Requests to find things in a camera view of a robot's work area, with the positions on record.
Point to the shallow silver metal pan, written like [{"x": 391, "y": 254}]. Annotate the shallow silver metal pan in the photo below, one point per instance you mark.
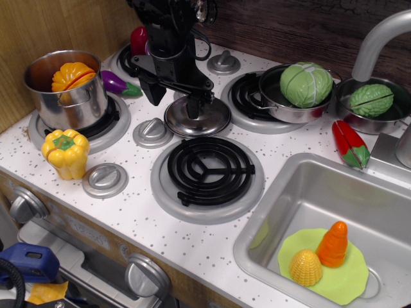
[{"x": 279, "y": 107}]

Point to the back left black burner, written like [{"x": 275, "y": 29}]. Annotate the back left black burner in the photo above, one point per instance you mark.
[{"x": 118, "y": 64}]

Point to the front left black burner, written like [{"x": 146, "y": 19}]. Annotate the front left black burner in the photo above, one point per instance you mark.
[{"x": 105, "y": 133}]

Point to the light green plate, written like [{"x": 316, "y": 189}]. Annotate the light green plate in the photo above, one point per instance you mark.
[{"x": 340, "y": 285}]

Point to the grey oven knob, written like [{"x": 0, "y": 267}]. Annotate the grey oven knob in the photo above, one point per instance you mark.
[
  {"x": 145, "y": 278},
  {"x": 26, "y": 206}
]

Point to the tall silver metal pot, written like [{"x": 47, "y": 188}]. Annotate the tall silver metal pot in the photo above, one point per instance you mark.
[{"x": 77, "y": 108}]

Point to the dark red toy vegetable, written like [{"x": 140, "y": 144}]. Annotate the dark red toy vegetable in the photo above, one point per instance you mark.
[{"x": 139, "y": 41}]

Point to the black burner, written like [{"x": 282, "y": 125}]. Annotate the black burner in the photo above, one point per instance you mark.
[
  {"x": 118, "y": 64},
  {"x": 207, "y": 180},
  {"x": 105, "y": 133},
  {"x": 242, "y": 95}
]

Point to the grey right oven knob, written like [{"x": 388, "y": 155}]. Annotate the grey right oven knob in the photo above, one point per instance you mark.
[{"x": 145, "y": 278}]

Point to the grey oven door handle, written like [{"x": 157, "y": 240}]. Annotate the grey oven door handle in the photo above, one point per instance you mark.
[{"x": 97, "y": 277}]

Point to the silver sink basin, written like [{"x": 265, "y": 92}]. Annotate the silver sink basin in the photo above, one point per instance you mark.
[{"x": 307, "y": 197}]

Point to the purple toy eggplant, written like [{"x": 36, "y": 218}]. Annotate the purple toy eggplant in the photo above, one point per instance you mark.
[{"x": 116, "y": 85}]

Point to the green toy bitter gourd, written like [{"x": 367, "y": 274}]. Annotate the green toy bitter gourd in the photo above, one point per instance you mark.
[{"x": 371, "y": 100}]

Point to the orange toy pumpkin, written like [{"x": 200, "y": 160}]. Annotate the orange toy pumpkin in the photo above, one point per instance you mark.
[{"x": 71, "y": 75}]

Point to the red toy chili pepper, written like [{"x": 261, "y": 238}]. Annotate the red toy chili pepper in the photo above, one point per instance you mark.
[{"x": 350, "y": 146}]

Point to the silver metal pot lid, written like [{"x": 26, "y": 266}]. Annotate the silver metal pot lid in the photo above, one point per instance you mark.
[{"x": 212, "y": 118}]

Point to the grey back stove knob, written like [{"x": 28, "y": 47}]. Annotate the grey back stove knob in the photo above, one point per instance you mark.
[{"x": 223, "y": 64}]

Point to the yellow toy corn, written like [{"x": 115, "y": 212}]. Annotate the yellow toy corn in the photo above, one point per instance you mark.
[{"x": 305, "y": 268}]

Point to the silver metal bowl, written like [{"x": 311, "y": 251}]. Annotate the silver metal bowl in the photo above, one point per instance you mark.
[{"x": 388, "y": 122}]

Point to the orange toy carrot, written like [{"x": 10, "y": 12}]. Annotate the orange toy carrot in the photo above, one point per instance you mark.
[{"x": 332, "y": 249}]

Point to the yellow cloth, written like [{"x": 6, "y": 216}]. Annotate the yellow cloth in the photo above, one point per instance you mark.
[{"x": 42, "y": 293}]

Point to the yellow toy bell pepper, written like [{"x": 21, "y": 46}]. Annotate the yellow toy bell pepper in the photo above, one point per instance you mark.
[{"x": 67, "y": 151}]

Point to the grey stove knob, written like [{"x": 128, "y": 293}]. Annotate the grey stove knob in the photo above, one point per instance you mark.
[
  {"x": 223, "y": 64},
  {"x": 152, "y": 134},
  {"x": 105, "y": 181}
]

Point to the green toy cabbage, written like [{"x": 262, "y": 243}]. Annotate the green toy cabbage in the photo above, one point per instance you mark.
[{"x": 305, "y": 84}]

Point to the grey front stove knob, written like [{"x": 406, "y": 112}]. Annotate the grey front stove knob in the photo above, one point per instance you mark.
[{"x": 105, "y": 181}]

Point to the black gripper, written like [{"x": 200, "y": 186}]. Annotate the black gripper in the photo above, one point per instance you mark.
[{"x": 179, "y": 73}]

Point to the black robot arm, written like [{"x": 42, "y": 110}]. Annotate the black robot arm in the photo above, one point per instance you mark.
[{"x": 170, "y": 24}]

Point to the grey centre stove knob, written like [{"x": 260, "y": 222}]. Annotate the grey centre stove knob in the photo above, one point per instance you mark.
[{"x": 152, "y": 134}]

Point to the front right black burner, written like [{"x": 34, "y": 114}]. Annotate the front right black burner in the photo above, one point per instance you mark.
[{"x": 207, "y": 180}]

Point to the silver faucet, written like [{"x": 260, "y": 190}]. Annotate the silver faucet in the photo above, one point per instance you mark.
[{"x": 370, "y": 49}]

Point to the grey left oven knob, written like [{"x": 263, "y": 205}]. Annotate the grey left oven knob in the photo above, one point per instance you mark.
[{"x": 26, "y": 206}]

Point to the back right black burner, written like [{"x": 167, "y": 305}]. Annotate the back right black burner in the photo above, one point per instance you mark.
[{"x": 242, "y": 95}]

